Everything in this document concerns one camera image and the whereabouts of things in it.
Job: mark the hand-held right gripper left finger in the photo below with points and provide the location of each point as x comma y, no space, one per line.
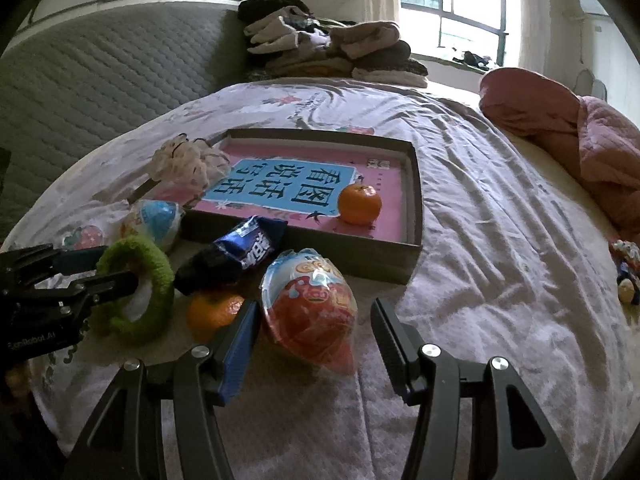
240,355

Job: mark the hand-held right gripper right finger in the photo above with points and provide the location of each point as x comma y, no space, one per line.
395,355

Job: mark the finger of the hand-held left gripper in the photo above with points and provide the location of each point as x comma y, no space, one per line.
80,261
110,287

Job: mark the orange tangerine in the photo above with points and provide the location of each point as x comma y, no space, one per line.
210,315
359,205

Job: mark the bag of oranges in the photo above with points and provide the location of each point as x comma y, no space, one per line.
310,320

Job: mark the blue and white egg toy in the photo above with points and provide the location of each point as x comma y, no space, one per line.
155,220

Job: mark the dark blue snack packet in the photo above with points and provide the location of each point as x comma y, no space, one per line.
240,250

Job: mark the shallow cardboard box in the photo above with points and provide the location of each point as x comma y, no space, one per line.
300,247

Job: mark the pink and blue book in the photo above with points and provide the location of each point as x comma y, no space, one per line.
280,185

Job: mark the grey quilted headboard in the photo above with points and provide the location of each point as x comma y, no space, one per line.
100,85

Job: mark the small colourful toy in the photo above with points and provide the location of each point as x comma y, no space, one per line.
627,275

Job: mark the pink quilt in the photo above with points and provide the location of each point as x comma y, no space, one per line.
590,130

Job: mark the dark cloth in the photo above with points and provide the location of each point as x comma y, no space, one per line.
472,59

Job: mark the pile of folded clothes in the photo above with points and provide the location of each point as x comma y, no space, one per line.
325,45

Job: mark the arched mirror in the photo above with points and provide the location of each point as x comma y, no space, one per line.
592,87

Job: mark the window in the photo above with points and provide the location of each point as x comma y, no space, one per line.
450,0

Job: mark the white air conditioner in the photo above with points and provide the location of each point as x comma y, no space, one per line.
592,6

